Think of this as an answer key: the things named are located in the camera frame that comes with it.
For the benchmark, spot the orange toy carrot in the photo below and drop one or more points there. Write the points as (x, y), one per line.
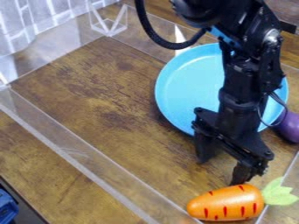
(240, 202)

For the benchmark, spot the blue object at corner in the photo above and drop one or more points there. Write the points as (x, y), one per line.
(8, 208)

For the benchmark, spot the purple toy eggplant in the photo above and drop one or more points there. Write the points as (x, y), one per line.
(288, 126)

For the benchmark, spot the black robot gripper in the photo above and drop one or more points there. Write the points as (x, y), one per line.
(232, 127)

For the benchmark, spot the blue round plate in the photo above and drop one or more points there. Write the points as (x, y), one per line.
(188, 84)

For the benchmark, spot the white patterned curtain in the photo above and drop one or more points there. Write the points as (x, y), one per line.
(24, 18)

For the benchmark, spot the clear acrylic enclosure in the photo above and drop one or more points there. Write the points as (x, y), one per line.
(88, 151)

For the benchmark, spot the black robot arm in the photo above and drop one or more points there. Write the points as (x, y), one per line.
(247, 29)

